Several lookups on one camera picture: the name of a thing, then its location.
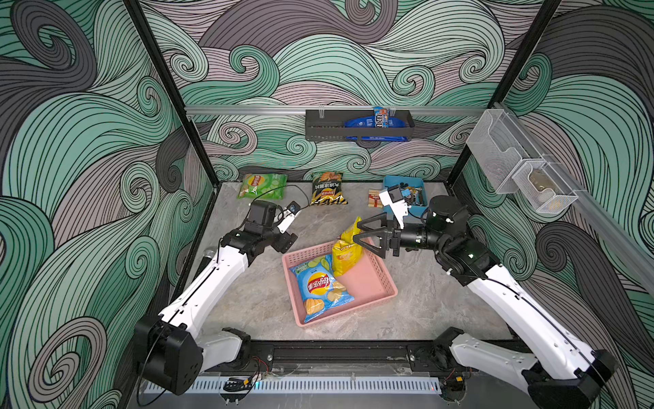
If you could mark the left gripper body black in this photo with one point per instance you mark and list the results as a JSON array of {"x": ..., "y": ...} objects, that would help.
[{"x": 268, "y": 236}]

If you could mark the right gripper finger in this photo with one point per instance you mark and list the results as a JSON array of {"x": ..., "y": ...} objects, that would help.
[
  {"x": 373, "y": 244},
  {"x": 380, "y": 222}
]

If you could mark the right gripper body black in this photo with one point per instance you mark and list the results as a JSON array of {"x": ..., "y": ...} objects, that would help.
[{"x": 408, "y": 239}]

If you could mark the pink plastic basket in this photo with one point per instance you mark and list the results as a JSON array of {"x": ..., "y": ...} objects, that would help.
[{"x": 369, "y": 282}]

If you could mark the yellow potato chips bag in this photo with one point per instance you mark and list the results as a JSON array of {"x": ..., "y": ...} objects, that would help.
[{"x": 345, "y": 252}]

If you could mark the green potato chips bag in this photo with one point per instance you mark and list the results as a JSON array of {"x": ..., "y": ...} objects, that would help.
[{"x": 263, "y": 186}]

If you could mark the blue potato chips bag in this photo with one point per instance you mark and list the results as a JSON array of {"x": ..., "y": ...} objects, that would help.
[{"x": 319, "y": 288}]

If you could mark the black potato chips bag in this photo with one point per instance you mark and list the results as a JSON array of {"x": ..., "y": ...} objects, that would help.
[{"x": 327, "y": 189}]

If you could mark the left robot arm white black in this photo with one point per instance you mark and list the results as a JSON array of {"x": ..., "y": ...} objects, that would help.
[{"x": 168, "y": 348}]

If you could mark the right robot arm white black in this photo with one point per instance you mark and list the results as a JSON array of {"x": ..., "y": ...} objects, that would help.
[{"x": 558, "y": 370}]

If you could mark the small red beige snack box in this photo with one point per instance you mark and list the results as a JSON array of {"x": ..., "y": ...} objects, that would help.
[{"x": 374, "y": 200}]

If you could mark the blue tray with small items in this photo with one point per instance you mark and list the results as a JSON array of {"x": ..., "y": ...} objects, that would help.
[{"x": 414, "y": 191}]

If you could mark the blue cookie package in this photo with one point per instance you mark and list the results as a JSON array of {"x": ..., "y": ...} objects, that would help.
[{"x": 369, "y": 122}]

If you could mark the small blue snack pack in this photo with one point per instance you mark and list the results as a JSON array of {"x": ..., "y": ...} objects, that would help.
[{"x": 381, "y": 117}]

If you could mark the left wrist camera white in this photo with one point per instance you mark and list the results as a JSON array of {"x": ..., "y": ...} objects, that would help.
[{"x": 287, "y": 217}]

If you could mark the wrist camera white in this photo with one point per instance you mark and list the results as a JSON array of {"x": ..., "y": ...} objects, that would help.
[
  {"x": 394, "y": 198},
  {"x": 287, "y": 217}
]

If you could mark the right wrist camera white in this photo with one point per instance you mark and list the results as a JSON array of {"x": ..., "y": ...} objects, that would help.
[{"x": 394, "y": 198}]

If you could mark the black wall shelf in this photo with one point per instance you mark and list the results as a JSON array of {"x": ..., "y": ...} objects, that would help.
[{"x": 329, "y": 125}]

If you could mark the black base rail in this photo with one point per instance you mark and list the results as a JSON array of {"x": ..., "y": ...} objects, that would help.
[{"x": 421, "y": 356}]

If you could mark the large clear wall bin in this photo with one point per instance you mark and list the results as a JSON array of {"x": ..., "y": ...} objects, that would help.
[{"x": 500, "y": 145}]

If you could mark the white slotted cable duct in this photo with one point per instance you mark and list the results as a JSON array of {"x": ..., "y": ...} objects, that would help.
[{"x": 349, "y": 385}]

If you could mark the back aluminium rail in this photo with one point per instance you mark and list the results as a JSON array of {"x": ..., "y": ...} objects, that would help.
[{"x": 289, "y": 110}]

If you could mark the aluminium rail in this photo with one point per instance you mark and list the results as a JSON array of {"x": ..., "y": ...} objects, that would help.
[
  {"x": 629, "y": 253},
  {"x": 289, "y": 110}
]

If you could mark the small clear wall bin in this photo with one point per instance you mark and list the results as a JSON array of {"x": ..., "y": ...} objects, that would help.
[{"x": 543, "y": 187}]

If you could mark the left black frame post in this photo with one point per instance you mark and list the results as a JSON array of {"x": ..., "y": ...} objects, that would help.
[{"x": 151, "y": 45}]

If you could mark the black frame post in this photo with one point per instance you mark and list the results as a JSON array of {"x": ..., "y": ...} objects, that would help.
[
  {"x": 151, "y": 45},
  {"x": 526, "y": 47}
]

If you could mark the right aluminium rail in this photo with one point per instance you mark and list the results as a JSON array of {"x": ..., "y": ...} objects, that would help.
[{"x": 629, "y": 253}]

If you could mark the right black frame post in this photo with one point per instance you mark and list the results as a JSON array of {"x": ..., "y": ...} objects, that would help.
[{"x": 526, "y": 47}]

